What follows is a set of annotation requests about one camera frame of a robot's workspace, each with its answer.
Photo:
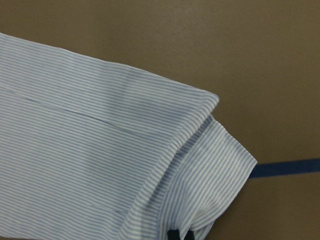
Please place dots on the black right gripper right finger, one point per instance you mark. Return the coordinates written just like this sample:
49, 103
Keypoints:
189, 235

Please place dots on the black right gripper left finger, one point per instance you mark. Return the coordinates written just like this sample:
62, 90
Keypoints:
173, 234

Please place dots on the blue striped button shirt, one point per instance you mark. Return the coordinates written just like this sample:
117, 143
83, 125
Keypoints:
97, 150

